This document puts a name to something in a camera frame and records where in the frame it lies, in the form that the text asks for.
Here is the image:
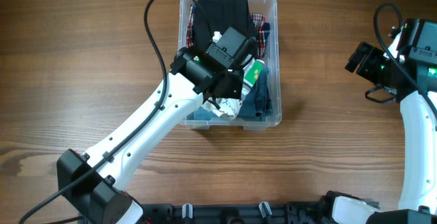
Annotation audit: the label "white printed t-shirt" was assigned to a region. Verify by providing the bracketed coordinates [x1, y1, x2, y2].
[216, 59, 265, 104]

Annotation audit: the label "blue denim jeans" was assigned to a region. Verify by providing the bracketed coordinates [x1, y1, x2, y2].
[193, 66, 272, 120]

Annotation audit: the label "red blue plaid cloth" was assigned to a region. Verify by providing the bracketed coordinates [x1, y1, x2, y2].
[185, 4, 270, 59]

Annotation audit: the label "black garment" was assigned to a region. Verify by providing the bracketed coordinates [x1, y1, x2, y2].
[193, 0, 256, 51]

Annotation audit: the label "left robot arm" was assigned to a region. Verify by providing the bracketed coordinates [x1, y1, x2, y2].
[57, 27, 256, 223]

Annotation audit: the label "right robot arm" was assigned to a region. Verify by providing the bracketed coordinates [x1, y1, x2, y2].
[330, 19, 436, 224]

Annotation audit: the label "clear plastic storage container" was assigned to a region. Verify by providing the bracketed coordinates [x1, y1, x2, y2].
[180, 0, 282, 130]

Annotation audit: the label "right black cable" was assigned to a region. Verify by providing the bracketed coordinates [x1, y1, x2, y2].
[364, 2, 437, 122]

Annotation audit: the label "black cable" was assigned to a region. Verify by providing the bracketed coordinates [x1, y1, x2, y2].
[18, 0, 214, 224]
[364, 2, 437, 122]

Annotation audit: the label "left black cable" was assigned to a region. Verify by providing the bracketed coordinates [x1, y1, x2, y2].
[18, 0, 214, 224]

